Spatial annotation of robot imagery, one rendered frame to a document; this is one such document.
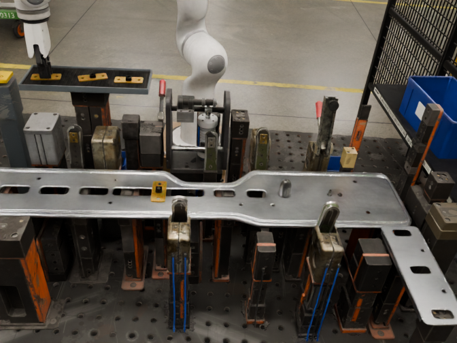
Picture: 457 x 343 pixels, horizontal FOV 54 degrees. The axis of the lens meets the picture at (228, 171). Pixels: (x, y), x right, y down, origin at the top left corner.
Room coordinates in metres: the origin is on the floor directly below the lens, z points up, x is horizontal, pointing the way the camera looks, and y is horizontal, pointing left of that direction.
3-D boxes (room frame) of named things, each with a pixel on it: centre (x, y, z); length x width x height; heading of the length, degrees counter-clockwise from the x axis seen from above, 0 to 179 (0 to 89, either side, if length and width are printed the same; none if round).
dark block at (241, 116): (1.16, -0.02, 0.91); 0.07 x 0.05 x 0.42; 6
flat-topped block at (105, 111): (1.23, 0.44, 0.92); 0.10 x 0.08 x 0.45; 96
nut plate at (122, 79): (1.24, 0.32, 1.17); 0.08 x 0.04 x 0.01; 97
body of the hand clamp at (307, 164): (1.13, -0.27, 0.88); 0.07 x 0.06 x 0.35; 6
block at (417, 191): (0.98, -0.55, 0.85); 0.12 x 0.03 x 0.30; 6
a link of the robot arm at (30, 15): (1.22, 0.57, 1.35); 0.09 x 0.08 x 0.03; 12
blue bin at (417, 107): (1.30, -0.69, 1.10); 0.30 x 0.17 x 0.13; 9
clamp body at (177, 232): (0.75, 0.10, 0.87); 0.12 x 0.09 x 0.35; 6
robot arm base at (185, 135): (1.48, 0.14, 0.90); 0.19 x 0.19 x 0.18
